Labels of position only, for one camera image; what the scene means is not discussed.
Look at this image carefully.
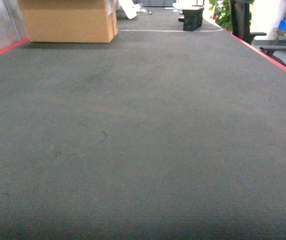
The black crate on table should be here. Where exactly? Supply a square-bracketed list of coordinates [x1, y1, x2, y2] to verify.
[179, 5, 205, 32]

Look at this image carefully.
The large cardboard box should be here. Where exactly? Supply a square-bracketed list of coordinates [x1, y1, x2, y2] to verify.
[18, 0, 118, 44]

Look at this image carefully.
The green potted plant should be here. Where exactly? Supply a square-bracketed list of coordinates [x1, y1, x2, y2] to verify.
[208, 0, 233, 33]

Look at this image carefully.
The black office chair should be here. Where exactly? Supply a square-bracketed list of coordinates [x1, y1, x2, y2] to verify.
[228, 0, 286, 67]

